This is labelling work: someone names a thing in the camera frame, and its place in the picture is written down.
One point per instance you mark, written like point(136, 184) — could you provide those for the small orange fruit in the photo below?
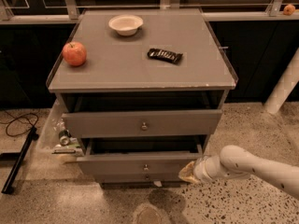
point(289, 9)

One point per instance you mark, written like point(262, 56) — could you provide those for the green soda can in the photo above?
point(64, 137)

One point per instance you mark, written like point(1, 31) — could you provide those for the black metal stand bar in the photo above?
point(31, 136)

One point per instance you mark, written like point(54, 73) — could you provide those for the grey bottom drawer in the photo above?
point(139, 178)

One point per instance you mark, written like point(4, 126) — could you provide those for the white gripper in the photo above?
point(200, 169)

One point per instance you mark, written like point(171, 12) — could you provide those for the red apple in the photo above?
point(74, 53)

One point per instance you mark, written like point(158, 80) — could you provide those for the grey drawer cabinet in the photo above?
point(118, 75)

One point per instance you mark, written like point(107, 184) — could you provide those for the metal railing frame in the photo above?
point(69, 11)

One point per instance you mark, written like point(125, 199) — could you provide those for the grey drawer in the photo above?
point(139, 178)
point(141, 123)
point(139, 155)

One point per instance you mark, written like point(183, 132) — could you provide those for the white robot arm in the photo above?
point(236, 162)

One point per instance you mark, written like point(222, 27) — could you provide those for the grey top drawer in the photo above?
point(141, 123)

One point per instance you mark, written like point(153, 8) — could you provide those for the white paper bowl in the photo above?
point(125, 25)

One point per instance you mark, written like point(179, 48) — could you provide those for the black snack bar wrapper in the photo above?
point(165, 55)

